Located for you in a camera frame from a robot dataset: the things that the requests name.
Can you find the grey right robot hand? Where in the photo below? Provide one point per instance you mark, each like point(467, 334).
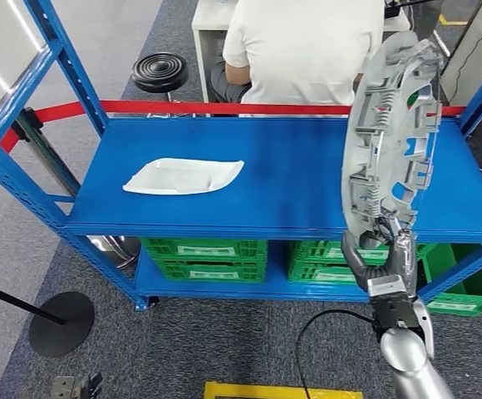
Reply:
point(405, 259)

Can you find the grey plastic wheel hubcap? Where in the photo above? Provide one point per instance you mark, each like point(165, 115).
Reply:
point(359, 165)

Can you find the person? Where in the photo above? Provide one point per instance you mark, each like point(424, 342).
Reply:
point(303, 49)

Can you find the white partition panel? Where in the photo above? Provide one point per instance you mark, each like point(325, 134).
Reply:
point(473, 55)

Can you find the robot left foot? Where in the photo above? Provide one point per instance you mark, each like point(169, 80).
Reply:
point(64, 388)

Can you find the black stanchion post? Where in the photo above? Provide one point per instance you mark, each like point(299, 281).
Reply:
point(60, 325)

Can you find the chrome stanchion post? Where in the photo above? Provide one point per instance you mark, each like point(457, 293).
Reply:
point(45, 151)

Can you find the blue metal shelf rack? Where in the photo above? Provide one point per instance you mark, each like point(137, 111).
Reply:
point(266, 176)

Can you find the white plastic trim part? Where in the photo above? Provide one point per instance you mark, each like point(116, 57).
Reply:
point(178, 177)

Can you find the black round stool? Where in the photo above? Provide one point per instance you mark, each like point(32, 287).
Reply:
point(159, 71)

